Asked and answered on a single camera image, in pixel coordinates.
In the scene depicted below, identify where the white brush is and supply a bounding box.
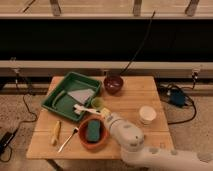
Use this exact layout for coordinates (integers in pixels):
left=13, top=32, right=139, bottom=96
left=74, top=104, right=101, bottom=115

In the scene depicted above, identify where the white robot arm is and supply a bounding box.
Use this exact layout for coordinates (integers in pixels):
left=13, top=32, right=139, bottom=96
left=100, top=108, right=213, bottom=171

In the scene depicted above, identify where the white plastic cup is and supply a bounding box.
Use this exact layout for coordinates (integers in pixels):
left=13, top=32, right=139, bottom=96
left=139, top=106, right=157, bottom=125

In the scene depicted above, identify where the orange bowl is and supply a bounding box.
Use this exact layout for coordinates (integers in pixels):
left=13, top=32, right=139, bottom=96
left=78, top=116, right=109, bottom=150

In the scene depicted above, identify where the green sponge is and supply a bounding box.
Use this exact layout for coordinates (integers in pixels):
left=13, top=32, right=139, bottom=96
left=86, top=120, right=100, bottom=142

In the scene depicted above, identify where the grey cloth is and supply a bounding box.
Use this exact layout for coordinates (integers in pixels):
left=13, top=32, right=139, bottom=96
left=68, top=89, right=94, bottom=104

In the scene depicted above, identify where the dark red bowl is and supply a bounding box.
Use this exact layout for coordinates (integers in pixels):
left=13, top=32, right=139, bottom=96
left=104, top=75, right=124, bottom=94

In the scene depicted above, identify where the green plastic tray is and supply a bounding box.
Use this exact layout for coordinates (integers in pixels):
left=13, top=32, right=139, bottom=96
left=42, top=72, right=102, bottom=122

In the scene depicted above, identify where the yellow banana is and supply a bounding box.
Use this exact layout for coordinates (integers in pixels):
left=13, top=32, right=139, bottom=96
left=51, top=121, right=61, bottom=146

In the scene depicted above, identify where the blue power box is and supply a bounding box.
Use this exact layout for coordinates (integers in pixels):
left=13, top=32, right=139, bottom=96
left=169, top=90, right=185, bottom=107

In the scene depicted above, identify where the black power adapter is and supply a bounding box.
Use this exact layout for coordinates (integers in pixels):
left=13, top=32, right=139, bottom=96
left=0, top=132, right=13, bottom=150

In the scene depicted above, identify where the black cable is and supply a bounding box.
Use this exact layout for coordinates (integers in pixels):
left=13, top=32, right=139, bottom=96
left=118, top=10, right=157, bottom=77

